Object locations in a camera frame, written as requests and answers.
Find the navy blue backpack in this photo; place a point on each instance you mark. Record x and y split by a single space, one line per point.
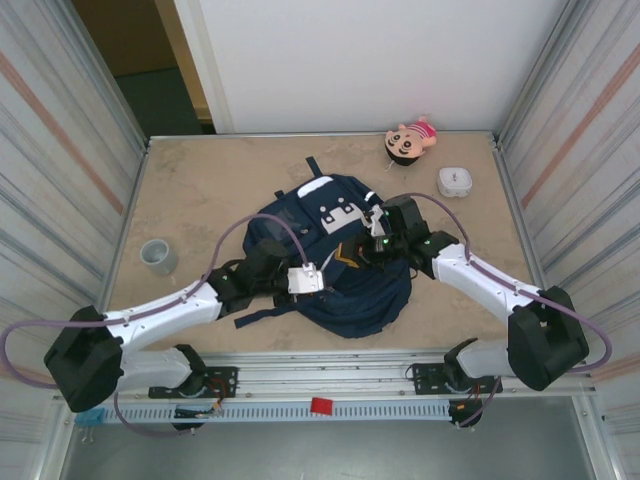
360 310

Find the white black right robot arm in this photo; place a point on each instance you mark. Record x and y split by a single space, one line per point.
485 282

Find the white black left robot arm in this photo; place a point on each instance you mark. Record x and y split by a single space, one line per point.
160 312

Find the small white box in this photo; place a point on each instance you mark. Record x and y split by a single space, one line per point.
455 182

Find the pink plush doll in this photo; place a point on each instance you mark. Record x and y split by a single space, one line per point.
405 142

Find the blue clip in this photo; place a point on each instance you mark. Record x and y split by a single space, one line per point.
90 417

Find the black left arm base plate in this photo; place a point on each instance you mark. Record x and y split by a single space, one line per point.
225 375

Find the aluminium rail frame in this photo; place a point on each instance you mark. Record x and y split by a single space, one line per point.
325 372

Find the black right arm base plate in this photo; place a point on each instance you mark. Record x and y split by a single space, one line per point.
425 375

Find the white door frame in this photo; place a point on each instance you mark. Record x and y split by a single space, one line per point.
200 75

